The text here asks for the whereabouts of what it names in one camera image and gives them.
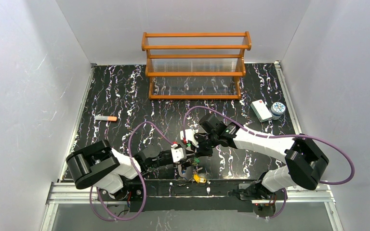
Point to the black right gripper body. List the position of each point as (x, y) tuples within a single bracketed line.
[(201, 150)]

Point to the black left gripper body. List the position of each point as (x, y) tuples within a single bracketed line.
[(186, 163)]

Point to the cluster of tagged keys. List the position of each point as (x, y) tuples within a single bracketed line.
[(188, 168)]

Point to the yellow key tag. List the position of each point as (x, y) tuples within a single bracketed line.
[(199, 179)]

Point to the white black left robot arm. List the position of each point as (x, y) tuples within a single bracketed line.
[(100, 165)]

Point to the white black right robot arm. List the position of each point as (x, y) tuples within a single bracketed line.
[(304, 162)]

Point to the white rectangular box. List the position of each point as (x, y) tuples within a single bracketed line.
[(261, 111)]

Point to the blue white round tin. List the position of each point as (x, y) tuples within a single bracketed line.
[(277, 109)]

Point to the orange grey marker pen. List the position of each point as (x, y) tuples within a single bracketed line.
[(106, 118)]

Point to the orange wooden shelf rack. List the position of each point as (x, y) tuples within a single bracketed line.
[(195, 66)]

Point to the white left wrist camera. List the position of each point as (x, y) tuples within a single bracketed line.
[(178, 154)]

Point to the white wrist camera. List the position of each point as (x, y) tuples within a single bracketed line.
[(178, 154), (187, 136)]

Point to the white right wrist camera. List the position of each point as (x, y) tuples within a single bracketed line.
[(187, 136)]

